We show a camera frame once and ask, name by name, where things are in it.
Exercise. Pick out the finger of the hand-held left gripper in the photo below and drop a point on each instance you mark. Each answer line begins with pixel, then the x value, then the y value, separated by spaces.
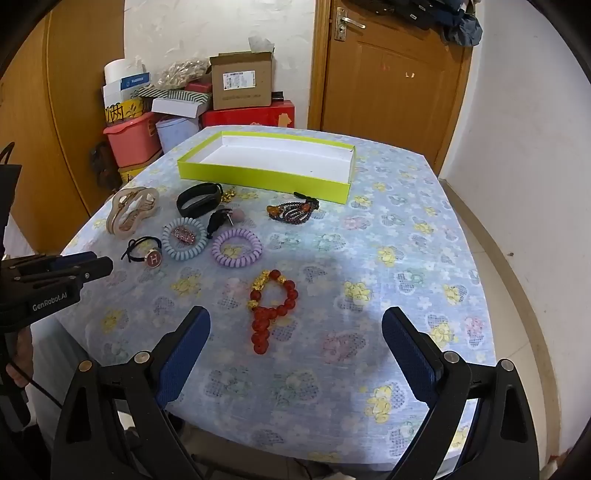
pixel 87 258
pixel 92 270

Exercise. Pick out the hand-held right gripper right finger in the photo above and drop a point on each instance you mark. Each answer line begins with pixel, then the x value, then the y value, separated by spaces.
pixel 408 355

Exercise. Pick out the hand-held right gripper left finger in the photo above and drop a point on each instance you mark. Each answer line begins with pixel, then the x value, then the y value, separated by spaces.
pixel 184 357

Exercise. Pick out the beige hair claw clip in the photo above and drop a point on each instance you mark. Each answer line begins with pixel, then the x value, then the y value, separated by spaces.
pixel 117 217

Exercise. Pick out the black wristband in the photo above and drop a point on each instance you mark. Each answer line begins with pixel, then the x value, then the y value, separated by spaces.
pixel 184 204

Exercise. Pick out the green cardboard box tray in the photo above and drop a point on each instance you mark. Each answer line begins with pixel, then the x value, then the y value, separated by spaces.
pixel 277 154

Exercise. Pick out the person's left hand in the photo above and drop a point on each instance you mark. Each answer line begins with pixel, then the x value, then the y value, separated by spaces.
pixel 21 353

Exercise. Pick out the yellow plastic tub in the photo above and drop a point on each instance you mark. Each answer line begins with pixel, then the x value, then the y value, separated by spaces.
pixel 131 173

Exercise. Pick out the pink rhinestone hair clip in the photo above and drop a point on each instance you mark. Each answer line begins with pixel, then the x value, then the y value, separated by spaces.
pixel 184 233

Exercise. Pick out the pink plastic bin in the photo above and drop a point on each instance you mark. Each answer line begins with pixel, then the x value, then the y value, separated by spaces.
pixel 134 143

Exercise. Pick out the wooden wardrobe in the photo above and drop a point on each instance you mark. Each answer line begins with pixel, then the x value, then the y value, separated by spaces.
pixel 55 115

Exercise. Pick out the yellow printed container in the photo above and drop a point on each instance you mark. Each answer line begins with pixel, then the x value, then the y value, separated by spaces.
pixel 124 110

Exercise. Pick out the light blue round container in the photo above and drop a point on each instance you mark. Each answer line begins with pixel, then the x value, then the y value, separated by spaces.
pixel 175 134

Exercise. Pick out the white flat box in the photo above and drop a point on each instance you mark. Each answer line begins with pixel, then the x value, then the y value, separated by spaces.
pixel 175 107

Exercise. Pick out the blue and white box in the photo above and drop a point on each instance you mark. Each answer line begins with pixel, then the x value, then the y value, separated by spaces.
pixel 136 82

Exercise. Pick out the green striped flat box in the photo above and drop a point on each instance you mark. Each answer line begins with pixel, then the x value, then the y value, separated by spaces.
pixel 184 95

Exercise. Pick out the white paper roll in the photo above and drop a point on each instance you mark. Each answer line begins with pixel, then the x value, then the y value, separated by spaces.
pixel 117 69

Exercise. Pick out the small red box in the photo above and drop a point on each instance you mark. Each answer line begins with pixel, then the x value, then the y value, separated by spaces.
pixel 198 86

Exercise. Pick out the clear bag of nuts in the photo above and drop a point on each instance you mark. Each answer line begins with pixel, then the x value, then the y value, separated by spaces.
pixel 182 74

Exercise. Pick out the large red gift box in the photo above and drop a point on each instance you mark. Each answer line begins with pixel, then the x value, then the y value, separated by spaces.
pixel 258 115

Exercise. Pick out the brown cardboard box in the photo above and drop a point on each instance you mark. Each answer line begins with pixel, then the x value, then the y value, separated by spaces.
pixel 240 92

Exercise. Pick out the small black box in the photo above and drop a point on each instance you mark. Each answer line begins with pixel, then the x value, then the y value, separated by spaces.
pixel 277 96

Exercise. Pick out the wooden door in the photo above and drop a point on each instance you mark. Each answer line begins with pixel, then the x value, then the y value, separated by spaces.
pixel 392 92

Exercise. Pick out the white plastic bag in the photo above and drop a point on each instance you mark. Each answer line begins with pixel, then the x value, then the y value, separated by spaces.
pixel 261 44

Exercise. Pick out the hanging grey clothes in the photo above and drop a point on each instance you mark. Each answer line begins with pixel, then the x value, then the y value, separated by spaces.
pixel 461 27

